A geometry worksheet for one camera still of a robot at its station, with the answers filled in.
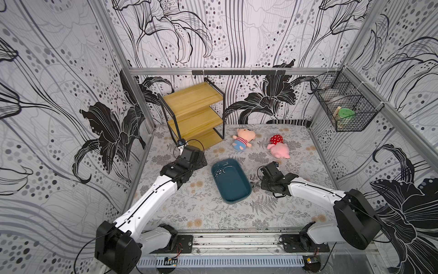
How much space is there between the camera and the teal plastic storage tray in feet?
2.93

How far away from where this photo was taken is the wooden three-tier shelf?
0.82 meters

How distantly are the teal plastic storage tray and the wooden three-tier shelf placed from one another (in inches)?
7.9
